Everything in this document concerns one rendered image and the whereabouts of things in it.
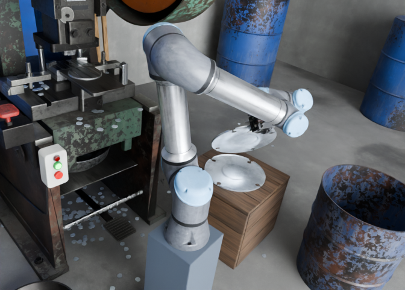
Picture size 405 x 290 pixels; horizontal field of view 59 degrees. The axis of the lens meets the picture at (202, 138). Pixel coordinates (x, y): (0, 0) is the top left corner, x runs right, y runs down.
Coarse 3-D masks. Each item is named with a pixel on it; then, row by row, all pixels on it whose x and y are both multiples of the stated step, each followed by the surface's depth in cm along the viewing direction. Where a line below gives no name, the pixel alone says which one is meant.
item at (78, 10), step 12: (60, 0) 123; (72, 0) 126; (84, 0) 129; (72, 12) 127; (84, 12) 131; (48, 24) 131; (60, 24) 127; (72, 24) 127; (84, 24) 130; (48, 36) 134; (60, 36) 129; (72, 36) 129; (84, 36) 132
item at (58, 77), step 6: (66, 60) 147; (72, 60) 148; (54, 66) 140; (60, 66) 141; (66, 66) 142; (72, 66) 143; (78, 66) 143; (54, 72) 139; (54, 78) 141; (60, 78) 140
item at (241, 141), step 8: (240, 128) 146; (248, 128) 147; (272, 128) 151; (216, 136) 152; (224, 136) 151; (232, 136) 152; (240, 136) 155; (248, 136) 156; (256, 136) 157; (264, 136) 157; (272, 136) 158; (216, 144) 158; (224, 144) 160; (232, 144) 162; (240, 144) 164; (248, 144) 164; (256, 144) 165; (264, 144) 166; (224, 152) 169; (232, 152) 170; (240, 152) 172
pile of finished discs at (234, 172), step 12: (216, 156) 179; (228, 156) 180; (240, 156) 181; (204, 168) 168; (216, 168) 170; (228, 168) 170; (240, 168) 171; (252, 168) 174; (216, 180) 162; (228, 180) 163; (240, 180) 164; (252, 180) 165; (264, 180) 166
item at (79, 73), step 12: (60, 72) 137; (72, 72) 136; (84, 72) 138; (96, 72) 139; (72, 84) 137; (84, 84) 129; (96, 84) 131; (108, 84) 132; (120, 84) 133; (84, 96) 136; (96, 96) 140; (84, 108) 138; (96, 108) 142
